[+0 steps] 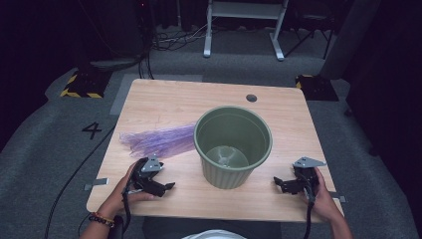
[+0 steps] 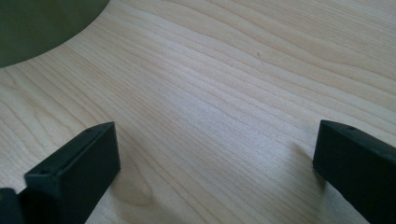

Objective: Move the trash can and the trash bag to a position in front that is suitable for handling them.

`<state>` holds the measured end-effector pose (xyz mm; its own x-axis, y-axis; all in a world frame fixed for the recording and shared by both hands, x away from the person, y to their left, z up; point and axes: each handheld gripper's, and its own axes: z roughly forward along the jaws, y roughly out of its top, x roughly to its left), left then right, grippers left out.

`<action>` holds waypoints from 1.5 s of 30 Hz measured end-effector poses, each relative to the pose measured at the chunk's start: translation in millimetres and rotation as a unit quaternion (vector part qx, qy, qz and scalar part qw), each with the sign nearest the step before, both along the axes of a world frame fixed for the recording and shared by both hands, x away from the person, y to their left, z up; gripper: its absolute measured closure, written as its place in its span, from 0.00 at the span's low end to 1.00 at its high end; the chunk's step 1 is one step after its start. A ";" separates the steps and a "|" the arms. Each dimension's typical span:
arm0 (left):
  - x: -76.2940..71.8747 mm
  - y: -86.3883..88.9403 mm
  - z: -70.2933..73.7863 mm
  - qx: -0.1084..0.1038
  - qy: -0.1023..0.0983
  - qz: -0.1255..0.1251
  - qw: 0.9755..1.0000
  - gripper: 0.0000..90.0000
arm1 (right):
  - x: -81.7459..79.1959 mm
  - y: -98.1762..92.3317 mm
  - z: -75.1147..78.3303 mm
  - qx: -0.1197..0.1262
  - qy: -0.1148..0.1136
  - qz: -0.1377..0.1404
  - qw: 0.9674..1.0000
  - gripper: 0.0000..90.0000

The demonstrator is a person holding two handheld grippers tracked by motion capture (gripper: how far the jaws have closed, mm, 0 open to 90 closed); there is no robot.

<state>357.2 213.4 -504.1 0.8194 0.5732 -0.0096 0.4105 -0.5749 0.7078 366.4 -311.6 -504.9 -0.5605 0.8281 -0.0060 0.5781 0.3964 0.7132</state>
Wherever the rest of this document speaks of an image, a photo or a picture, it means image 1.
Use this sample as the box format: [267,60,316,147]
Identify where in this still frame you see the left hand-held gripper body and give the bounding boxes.
[130,153,165,194]

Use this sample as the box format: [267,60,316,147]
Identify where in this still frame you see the purple plastic bag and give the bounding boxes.
[118,122,197,158]

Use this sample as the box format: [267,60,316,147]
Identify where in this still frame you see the beaded bracelet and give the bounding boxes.
[87,211,115,229]

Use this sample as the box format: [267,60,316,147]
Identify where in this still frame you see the tangled floor cable bundle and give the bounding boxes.
[137,22,209,81]

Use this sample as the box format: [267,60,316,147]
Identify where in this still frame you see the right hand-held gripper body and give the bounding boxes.
[291,155,328,200]

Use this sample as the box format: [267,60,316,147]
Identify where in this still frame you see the person's left hand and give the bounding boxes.
[99,160,156,219]

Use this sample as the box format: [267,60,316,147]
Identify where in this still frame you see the left hand-held gripper cable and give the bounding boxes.
[107,162,138,239]

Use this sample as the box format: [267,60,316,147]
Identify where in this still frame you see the white metal desk frame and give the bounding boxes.
[202,0,290,63]

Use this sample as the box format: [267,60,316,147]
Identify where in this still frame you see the person's dark trousers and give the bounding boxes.
[141,215,284,239]

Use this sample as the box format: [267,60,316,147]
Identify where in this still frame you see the green plastic bin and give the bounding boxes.
[193,105,274,190]

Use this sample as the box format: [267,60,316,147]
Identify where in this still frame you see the hand-held gripper cable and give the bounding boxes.
[297,168,318,239]
[107,162,138,239]

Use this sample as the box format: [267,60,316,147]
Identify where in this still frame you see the right hand-held gripper cable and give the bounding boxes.
[297,168,318,239]

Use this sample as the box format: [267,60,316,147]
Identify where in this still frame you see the black tripod stand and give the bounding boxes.
[284,12,336,62]

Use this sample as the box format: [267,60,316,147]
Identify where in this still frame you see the long black floor cable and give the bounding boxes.
[43,124,117,239]

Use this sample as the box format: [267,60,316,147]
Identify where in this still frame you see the person's white shirt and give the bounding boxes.
[181,229,249,239]

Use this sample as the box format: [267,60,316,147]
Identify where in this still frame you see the person's right hand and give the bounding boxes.
[300,166,341,223]

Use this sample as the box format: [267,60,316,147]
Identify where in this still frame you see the yellow black striped base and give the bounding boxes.
[295,74,340,103]
[59,69,113,100]

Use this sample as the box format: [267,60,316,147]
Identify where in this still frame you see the grey pillar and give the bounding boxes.
[318,0,383,81]

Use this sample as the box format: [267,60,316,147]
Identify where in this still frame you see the grey metal table bracket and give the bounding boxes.
[83,177,109,192]
[329,191,347,204]

